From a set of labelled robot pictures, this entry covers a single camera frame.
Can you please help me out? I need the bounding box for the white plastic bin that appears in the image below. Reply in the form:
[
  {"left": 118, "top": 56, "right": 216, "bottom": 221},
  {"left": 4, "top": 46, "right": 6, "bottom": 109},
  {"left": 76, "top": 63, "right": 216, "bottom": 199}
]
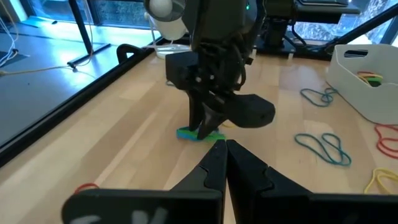
[{"left": 325, "top": 43, "right": 398, "bottom": 125}]

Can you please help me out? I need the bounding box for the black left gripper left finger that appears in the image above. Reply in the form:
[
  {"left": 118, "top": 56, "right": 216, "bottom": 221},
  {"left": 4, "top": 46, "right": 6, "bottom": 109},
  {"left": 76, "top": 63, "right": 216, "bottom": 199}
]
[{"left": 61, "top": 139, "right": 228, "bottom": 224}]

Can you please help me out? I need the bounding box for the yellow extension cord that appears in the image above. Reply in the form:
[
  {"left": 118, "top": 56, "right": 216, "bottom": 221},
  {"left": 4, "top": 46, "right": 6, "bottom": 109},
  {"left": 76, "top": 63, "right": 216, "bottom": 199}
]
[{"left": 0, "top": 0, "right": 95, "bottom": 77}]

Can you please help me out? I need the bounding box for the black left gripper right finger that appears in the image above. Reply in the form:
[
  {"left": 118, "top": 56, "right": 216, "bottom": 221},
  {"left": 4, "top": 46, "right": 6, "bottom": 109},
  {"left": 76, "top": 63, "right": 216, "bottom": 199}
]
[{"left": 226, "top": 139, "right": 398, "bottom": 224}]

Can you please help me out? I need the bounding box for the wide blue rubber band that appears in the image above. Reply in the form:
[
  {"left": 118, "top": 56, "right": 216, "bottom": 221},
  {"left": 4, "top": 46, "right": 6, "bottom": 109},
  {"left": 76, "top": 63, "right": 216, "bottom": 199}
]
[{"left": 175, "top": 126, "right": 202, "bottom": 142}]

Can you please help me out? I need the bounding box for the black table clamp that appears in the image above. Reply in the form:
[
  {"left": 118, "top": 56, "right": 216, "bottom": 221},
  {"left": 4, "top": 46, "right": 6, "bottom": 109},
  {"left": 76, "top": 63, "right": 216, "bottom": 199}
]
[{"left": 116, "top": 43, "right": 146, "bottom": 65}]

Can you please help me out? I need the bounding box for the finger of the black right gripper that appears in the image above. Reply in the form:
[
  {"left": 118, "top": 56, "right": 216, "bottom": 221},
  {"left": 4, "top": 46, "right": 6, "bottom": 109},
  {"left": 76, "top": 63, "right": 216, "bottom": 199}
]
[
  {"left": 165, "top": 51, "right": 206, "bottom": 133},
  {"left": 197, "top": 94, "right": 276, "bottom": 141}
]

